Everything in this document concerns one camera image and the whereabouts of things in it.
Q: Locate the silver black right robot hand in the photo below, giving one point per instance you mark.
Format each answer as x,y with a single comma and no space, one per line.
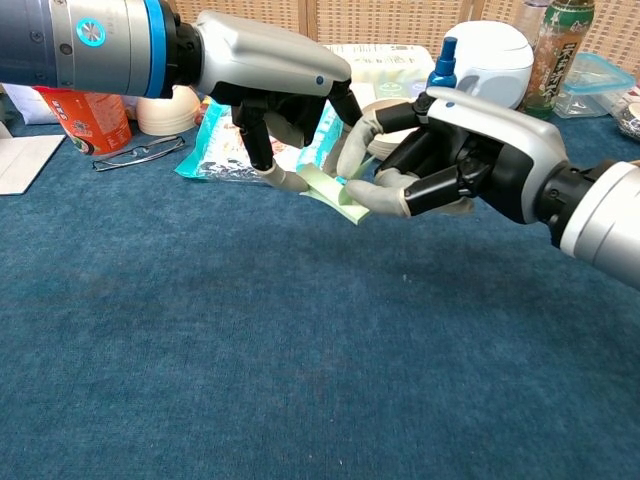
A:
505,145

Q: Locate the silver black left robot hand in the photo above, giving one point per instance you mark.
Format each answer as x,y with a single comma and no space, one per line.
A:
265,60

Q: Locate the light green paper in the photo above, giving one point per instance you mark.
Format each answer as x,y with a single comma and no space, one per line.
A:
327,192

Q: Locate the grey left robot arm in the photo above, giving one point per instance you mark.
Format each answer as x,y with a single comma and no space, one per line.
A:
85,45

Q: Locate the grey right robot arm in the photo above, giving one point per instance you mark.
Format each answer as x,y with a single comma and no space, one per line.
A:
605,225

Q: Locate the orange cookie snack pack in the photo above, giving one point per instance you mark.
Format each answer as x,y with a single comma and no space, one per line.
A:
204,112

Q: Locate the white rice cooker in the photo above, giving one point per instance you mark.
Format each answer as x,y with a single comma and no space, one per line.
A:
492,60

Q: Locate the green tea bottle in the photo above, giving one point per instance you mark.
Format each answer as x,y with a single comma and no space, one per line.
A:
550,65

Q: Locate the blue spray bottle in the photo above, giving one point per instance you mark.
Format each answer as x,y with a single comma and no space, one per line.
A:
442,67

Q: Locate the purple small tissue pack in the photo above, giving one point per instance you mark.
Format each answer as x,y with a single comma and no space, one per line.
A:
419,90

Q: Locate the teal clear snack bag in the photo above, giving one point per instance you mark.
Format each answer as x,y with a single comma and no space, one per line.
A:
215,150

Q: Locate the pink small tissue pack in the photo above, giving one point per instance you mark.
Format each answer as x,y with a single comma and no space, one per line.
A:
365,92

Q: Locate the clear container blue lid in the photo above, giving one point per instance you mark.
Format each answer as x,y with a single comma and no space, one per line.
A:
595,85

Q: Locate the upturned beige bowl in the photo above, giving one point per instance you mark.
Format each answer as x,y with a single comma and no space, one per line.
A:
165,115

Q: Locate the open beige bowl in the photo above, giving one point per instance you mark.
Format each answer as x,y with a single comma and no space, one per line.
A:
387,147

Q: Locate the green small tissue pack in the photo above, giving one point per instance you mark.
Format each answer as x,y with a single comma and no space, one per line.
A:
394,90

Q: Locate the toilet paper roll pack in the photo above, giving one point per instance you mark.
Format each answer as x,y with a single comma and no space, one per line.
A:
390,62

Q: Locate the clear water bottle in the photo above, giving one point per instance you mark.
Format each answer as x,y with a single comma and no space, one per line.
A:
531,22

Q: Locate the wicker folding screen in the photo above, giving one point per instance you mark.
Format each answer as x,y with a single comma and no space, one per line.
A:
390,22

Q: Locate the red instant noodle cup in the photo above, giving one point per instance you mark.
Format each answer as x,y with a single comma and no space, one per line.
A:
92,122

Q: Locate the white tissue pack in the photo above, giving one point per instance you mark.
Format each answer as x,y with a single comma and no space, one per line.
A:
20,105

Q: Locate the white paper sheet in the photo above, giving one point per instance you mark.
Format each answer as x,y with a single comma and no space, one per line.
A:
22,160

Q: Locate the blue carpet table mat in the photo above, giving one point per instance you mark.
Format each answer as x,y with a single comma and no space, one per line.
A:
300,325

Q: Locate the black frame eyeglasses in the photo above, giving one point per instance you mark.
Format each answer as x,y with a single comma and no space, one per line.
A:
137,152

